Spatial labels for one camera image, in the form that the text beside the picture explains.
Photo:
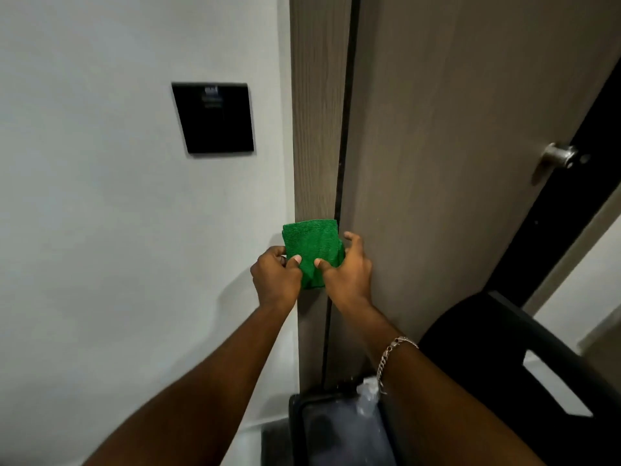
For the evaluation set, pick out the black wall panel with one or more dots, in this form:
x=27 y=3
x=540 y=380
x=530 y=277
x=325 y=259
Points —
x=213 y=118

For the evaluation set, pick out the person's left thumb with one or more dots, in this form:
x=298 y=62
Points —
x=292 y=263

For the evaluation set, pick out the person's right forearm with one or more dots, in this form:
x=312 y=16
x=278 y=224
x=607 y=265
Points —
x=427 y=388

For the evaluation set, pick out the green microfiber cloth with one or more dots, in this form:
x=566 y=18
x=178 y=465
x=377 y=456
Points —
x=310 y=247

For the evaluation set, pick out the wooden door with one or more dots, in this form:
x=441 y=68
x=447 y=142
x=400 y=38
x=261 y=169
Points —
x=451 y=164

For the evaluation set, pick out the black cleaning cart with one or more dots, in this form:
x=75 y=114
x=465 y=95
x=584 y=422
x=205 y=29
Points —
x=485 y=383

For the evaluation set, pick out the person's right thumb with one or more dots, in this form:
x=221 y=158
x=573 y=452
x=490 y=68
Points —
x=324 y=267

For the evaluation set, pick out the person's left forearm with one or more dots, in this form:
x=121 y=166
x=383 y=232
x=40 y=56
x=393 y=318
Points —
x=194 y=390

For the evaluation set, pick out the wooden door frame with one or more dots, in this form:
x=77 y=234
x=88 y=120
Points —
x=318 y=140

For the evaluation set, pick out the person's left hand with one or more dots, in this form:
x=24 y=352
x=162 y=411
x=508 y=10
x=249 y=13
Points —
x=274 y=281

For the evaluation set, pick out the person's right hand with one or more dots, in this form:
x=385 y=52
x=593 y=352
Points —
x=350 y=279

